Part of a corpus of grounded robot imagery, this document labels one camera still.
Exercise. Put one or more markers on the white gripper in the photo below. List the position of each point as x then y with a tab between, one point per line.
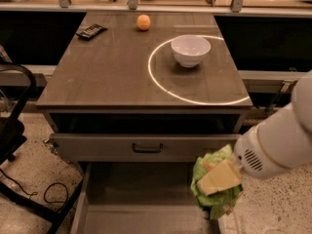
251	156

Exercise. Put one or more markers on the green rice chip bag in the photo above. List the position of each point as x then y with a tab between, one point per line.
220	203

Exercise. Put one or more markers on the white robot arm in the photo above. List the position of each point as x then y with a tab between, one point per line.
278	144

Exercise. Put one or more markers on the open middle drawer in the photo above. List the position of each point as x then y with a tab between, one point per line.
139	198

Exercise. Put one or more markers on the grey drawer cabinet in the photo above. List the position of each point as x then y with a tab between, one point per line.
126	71

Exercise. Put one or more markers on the white bowl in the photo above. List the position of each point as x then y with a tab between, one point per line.
190	50

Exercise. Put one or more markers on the orange fruit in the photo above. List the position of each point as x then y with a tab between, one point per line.
143	22

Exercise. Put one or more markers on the dark candy bar wrapper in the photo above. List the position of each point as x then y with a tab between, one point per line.
91	32

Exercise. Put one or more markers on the black office chair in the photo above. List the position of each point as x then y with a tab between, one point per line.
11	139

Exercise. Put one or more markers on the metal railing with posts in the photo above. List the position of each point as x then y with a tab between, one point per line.
262	8

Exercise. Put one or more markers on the black table leg frame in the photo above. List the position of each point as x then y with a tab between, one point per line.
276	98

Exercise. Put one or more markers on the top drawer with black handle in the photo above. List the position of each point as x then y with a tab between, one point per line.
142	137

